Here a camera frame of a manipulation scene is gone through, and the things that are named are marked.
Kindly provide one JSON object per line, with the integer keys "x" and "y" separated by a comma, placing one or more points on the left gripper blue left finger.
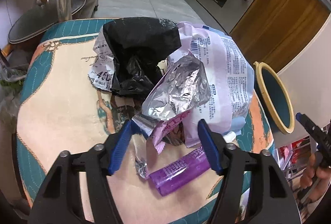
{"x": 119, "y": 147}

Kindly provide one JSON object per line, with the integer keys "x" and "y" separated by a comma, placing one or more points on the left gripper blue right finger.
{"x": 209, "y": 146}

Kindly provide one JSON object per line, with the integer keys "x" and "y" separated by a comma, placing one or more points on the purple spray bottle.
{"x": 177, "y": 174}

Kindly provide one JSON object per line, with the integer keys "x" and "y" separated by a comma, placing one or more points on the teal trash bin yellow rim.
{"x": 274, "y": 99}

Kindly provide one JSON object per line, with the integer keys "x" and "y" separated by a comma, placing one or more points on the wooden kitchen cabinets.
{"x": 279, "y": 20}

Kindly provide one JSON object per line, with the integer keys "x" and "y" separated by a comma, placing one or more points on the person's right hand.
{"x": 313, "y": 169}

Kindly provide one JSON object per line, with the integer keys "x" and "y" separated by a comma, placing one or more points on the printed silver wrapper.
{"x": 102, "y": 70}

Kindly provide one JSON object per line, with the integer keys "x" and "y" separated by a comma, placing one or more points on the silver foil purple wrapper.
{"x": 183, "y": 88}

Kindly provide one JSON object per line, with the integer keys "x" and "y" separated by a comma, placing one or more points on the teal beige patterned mat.
{"x": 66, "y": 128}

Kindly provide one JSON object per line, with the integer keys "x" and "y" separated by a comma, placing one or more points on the large white purple snack bag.
{"x": 230, "y": 78}

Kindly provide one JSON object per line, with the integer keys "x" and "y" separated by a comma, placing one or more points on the black plastic bag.
{"x": 138, "y": 44}

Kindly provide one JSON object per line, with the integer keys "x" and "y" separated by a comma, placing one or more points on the black pan with lid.
{"x": 41, "y": 17}

